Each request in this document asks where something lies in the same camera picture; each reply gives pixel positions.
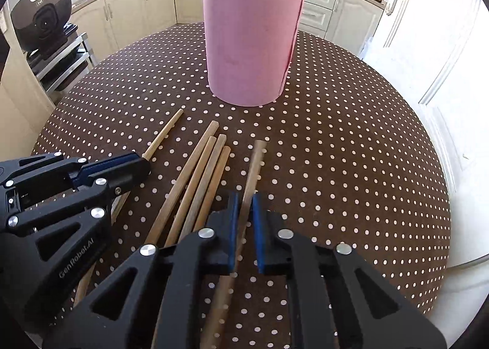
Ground beige side cabinet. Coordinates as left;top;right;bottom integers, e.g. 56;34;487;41
0;43;58;160

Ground wooden chopstick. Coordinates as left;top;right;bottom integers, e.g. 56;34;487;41
72;108;185;307
144;121;219;244
199;140;268;349
193;146;232;233
164;136;218;247
179;134;227;244

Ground brown polka dot tablecloth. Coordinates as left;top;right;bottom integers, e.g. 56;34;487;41
31;20;451;349

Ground white panel door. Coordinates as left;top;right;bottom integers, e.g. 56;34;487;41
359;0;489;197

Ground black round appliance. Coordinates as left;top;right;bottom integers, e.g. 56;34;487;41
8;0;74;61

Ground cream lower kitchen cabinets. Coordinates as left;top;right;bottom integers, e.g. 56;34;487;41
71;0;386;63

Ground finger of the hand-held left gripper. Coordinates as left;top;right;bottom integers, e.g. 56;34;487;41
0;151;138;197
0;160;151;262

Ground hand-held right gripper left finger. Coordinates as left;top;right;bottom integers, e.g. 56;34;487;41
43;192;241;349

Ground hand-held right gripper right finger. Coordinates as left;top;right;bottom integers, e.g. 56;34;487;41
252;192;447;349

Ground metal shelf rack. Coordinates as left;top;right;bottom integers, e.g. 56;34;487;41
28;30;96;95

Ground pink cylindrical holder cup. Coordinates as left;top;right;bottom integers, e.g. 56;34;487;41
202;0;308;107

